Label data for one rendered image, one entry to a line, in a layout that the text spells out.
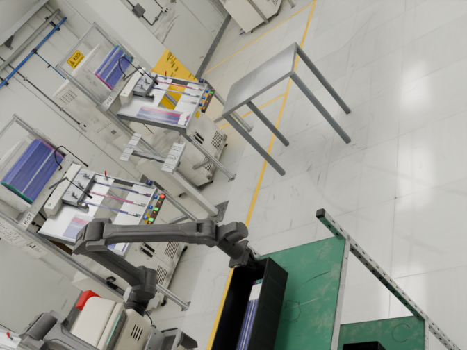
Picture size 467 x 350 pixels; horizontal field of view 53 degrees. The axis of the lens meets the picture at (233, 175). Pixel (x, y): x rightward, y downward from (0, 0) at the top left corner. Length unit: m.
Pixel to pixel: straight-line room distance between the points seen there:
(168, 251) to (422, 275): 2.38
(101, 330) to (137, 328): 0.20
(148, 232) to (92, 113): 3.39
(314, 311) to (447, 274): 1.19
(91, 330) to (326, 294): 0.84
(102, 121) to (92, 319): 3.28
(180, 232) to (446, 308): 1.51
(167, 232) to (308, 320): 0.55
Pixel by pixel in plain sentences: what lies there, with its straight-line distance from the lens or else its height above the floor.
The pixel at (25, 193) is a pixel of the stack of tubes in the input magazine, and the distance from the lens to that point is 3.97.
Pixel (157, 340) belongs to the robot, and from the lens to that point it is 2.03.
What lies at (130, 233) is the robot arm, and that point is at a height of 1.52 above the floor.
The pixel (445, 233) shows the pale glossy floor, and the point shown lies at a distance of 2.88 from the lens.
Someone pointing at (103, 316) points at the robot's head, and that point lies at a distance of 1.87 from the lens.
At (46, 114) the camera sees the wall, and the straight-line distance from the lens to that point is 6.17.
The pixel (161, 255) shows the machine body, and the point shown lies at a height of 0.24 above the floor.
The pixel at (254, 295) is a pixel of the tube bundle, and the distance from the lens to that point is 1.74.
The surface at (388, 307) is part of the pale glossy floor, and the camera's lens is 2.78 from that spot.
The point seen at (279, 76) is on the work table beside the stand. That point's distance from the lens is 3.62.
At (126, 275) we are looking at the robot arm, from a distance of 1.86.
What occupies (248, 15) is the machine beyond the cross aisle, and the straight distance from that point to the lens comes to 7.83.
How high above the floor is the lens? 2.10
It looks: 26 degrees down
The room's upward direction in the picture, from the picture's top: 46 degrees counter-clockwise
